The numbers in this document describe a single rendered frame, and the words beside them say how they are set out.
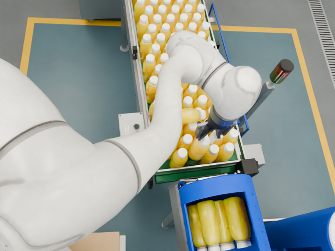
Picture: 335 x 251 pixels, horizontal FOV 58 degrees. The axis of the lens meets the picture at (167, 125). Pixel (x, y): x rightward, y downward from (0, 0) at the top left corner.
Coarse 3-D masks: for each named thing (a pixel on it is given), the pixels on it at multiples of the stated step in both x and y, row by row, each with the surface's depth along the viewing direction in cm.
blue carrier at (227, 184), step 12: (204, 180) 106; (216, 180) 105; (228, 180) 105; (240, 180) 107; (180, 192) 114; (192, 192) 108; (204, 192) 105; (216, 192) 104; (228, 192) 104; (240, 192) 125; (252, 192) 109; (192, 204) 126; (252, 204) 106; (252, 216) 103; (252, 228) 118; (264, 228) 106; (252, 240) 118; (264, 240) 102
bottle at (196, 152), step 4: (196, 140) 117; (192, 144) 121; (196, 144) 117; (192, 148) 121; (196, 148) 117; (200, 148) 116; (204, 148) 116; (208, 148) 117; (188, 152) 128; (192, 152) 123; (196, 152) 120; (200, 152) 118; (204, 152) 118; (192, 156) 126; (196, 156) 123; (200, 156) 123; (196, 160) 129
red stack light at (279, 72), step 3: (276, 66) 128; (276, 69) 128; (279, 69) 126; (276, 72) 128; (279, 72) 127; (282, 72) 126; (285, 72) 125; (288, 72) 125; (279, 75) 128; (282, 75) 127; (285, 75) 127; (288, 75) 128
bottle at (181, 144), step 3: (180, 138) 130; (180, 141) 129; (192, 141) 130; (180, 144) 129; (183, 144) 128; (186, 144) 128; (189, 144) 129; (177, 147) 134; (180, 147) 130; (183, 147) 129; (186, 147) 129; (189, 147) 130
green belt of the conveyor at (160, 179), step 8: (168, 160) 140; (192, 160) 142; (232, 160) 145; (160, 168) 138; (168, 168) 139; (200, 168) 141; (208, 168) 141; (216, 168) 142; (224, 168) 142; (232, 168) 143; (160, 176) 137; (168, 176) 138; (176, 176) 138; (184, 176) 139; (192, 176) 140; (200, 176) 141; (208, 176) 142
